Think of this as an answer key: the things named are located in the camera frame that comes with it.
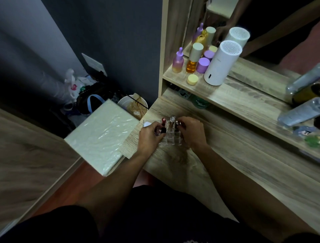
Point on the person's left hand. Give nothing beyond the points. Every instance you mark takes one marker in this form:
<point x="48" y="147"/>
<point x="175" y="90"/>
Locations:
<point x="148" y="140"/>

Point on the person's right hand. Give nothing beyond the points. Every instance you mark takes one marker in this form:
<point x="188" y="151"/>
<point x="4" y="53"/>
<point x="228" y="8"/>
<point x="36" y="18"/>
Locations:
<point x="193" y="132"/>

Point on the person's right thumb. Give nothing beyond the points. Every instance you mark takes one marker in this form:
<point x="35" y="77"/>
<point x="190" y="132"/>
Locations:
<point x="180" y="126"/>

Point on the person's left thumb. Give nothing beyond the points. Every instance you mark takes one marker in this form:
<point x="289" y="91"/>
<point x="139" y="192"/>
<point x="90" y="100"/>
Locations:
<point x="160" y="130"/>

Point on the black lipstick tube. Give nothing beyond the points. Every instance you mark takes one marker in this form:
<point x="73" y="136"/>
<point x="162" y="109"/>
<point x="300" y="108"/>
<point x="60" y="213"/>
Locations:
<point x="163" y="130"/>

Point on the person's right forearm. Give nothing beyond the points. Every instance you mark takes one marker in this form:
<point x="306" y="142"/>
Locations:
<point x="247" y="192"/>

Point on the person's left forearm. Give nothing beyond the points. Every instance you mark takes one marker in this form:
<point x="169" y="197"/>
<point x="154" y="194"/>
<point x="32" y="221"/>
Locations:
<point x="112" y="190"/>

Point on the red lipstick tube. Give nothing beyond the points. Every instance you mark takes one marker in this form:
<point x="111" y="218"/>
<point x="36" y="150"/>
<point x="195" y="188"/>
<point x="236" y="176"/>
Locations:
<point x="163" y="121"/>

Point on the clear-capped lipstick tube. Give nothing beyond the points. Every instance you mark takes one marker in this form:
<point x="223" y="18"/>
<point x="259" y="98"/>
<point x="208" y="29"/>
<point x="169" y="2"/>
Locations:
<point x="172" y="119"/>

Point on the clear acrylic lipstick organizer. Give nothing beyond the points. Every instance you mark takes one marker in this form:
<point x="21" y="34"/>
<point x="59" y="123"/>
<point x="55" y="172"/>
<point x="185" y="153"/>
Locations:
<point x="172" y="137"/>

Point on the green round container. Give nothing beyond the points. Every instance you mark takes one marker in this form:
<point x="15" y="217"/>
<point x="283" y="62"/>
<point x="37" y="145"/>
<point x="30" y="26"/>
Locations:
<point x="200" y="102"/>

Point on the black patterned box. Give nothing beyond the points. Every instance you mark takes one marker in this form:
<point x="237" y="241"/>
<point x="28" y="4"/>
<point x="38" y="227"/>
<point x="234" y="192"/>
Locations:
<point x="180" y="92"/>

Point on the white bucket with scraps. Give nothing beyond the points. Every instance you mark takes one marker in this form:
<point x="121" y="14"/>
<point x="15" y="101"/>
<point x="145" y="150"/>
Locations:
<point x="133" y="106"/>

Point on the small yellow lidded jar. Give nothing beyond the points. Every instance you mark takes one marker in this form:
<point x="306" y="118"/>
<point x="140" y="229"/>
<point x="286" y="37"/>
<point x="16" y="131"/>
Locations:
<point x="192" y="79"/>

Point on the white plastic-wrapped padded board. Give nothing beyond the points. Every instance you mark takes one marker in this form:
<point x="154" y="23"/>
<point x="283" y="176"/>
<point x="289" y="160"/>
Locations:
<point x="102" y="135"/>

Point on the wooden vanity shelf unit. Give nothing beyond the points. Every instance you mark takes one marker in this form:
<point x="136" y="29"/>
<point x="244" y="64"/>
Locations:
<point x="240" y="110"/>

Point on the purple gradient dropper bottle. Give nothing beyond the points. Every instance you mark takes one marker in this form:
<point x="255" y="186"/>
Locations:
<point x="178" y="62"/>

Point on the purple lidded jar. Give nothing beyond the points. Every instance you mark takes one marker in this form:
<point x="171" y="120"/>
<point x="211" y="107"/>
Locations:
<point x="202" y="65"/>

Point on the amber bottle with beige cap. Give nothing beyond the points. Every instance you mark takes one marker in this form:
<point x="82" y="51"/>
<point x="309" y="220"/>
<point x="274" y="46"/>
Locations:
<point x="194" y="58"/>

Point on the white cylindrical humidifier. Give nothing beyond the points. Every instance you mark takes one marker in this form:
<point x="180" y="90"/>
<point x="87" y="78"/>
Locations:
<point x="221" y="63"/>

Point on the black shorts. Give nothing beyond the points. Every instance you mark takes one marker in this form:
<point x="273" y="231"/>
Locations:
<point x="150" y="215"/>

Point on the white plastic bag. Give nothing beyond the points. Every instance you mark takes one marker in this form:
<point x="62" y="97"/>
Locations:
<point x="73" y="85"/>

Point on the vanity mirror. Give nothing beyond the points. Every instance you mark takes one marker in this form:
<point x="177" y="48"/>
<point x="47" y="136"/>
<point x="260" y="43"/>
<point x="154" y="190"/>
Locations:
<point x="262" y="37"/>

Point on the small blue-labelled jar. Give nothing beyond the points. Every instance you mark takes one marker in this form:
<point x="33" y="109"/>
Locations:
<point x="306" y="131"/>

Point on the dark olive bottle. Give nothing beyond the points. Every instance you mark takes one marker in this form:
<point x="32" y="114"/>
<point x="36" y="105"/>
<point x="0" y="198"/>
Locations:
<point x="306" y="94"/>

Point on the wooden side panel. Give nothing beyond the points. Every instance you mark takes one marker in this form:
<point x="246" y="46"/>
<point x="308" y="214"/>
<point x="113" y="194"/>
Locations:
<point x="32" y="160"/>

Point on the small green jar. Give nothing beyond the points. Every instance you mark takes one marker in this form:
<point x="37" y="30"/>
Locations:
<point x="313" y="141"/>

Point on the white wall plate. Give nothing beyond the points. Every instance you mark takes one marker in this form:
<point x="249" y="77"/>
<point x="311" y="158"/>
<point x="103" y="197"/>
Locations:
<point x="94" y="64"/>

